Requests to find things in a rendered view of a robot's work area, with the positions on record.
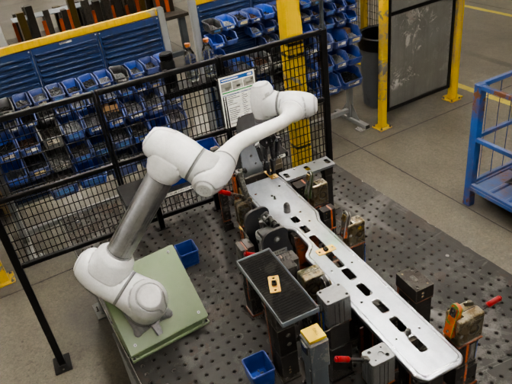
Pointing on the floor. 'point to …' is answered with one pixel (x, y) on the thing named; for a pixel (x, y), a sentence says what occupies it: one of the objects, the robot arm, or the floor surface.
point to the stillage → (504, 194)
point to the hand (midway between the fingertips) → (270, 167)
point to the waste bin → (369, 64)
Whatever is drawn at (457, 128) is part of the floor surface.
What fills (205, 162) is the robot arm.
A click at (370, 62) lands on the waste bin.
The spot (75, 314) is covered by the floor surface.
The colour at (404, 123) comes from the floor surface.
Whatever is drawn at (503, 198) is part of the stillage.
